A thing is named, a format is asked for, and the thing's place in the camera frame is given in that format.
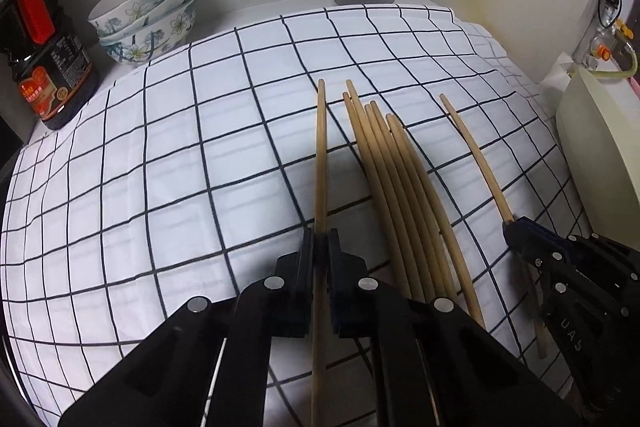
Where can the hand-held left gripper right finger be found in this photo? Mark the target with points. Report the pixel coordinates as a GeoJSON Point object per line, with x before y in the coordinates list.
{"type": "Point", "coordinates": [336, 267]}

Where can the black red valve device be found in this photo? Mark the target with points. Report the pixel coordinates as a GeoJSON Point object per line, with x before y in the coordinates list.
{"type": "Point", "coordinates": [608, 2]}

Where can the white black checked cloth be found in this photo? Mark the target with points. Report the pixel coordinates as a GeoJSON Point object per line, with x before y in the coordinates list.
{"type": "Point", "coordinates": [150, 157]}

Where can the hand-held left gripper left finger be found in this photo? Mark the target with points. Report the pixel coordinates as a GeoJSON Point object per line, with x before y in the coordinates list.
{"type": "Point", "coordinates": [305, 257]}

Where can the cream plastic basin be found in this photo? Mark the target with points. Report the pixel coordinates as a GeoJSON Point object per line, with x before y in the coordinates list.
{"type": "Point", "coordinates": [600, 147]}

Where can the bundle of wooden chopsticks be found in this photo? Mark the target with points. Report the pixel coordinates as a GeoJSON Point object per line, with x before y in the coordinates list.
{"type": "Point", "coordinates": [395, 187]}

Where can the orange pipe knob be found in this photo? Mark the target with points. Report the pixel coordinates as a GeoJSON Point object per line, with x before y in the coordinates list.
{"type": "Point", "coordinates": [602, 54]}

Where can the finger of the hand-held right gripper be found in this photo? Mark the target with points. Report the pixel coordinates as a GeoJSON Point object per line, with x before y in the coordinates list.
{"type": "Point", "coordinates": [550, 234]}
{"type": "Point", "coordinates": [530, 247]}

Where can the single wooden chopstick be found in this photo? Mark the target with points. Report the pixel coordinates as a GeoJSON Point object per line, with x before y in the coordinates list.
{"type": "Point", "coordinates": [321, 157]}
{"type": "Point", "coordinates": [480, 157]}

